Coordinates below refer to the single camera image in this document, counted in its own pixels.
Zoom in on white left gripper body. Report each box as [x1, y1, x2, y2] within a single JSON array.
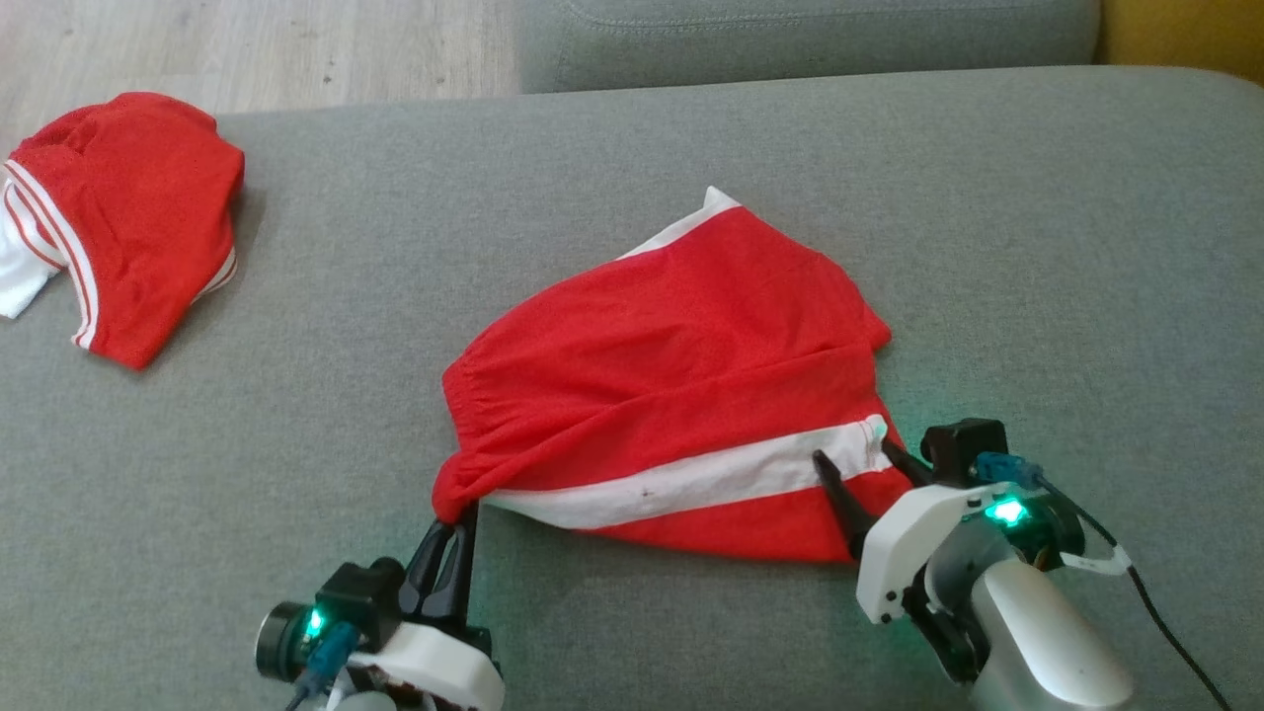
[[341, 620, 506, 711]]

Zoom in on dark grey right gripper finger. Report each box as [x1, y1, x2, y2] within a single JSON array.
[[882, 437, 934, 487], [813, 451, 875, 561]]

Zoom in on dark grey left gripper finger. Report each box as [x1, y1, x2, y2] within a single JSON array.
[[398, 521, 457, 619], [434, 502, 480, 623]]

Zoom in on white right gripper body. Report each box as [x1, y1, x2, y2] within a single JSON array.
[[857, 482, 1085, 625]]

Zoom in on red shorts with white stripe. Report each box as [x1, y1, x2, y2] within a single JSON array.
[[432, 186, 914, 564]]

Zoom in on red shirt with white trim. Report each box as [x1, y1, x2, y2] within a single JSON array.
[[0, 92, 246, 371]]

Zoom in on grey fabric sofa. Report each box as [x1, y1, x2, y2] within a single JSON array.
[[0, 64, 1264, 711]]

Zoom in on grey sofa back cushion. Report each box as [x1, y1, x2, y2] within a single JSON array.
[[513, 0, 1102, 95]]

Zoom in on yellow cushion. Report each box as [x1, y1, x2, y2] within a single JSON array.
[[1098, 0, 1264, 85]]

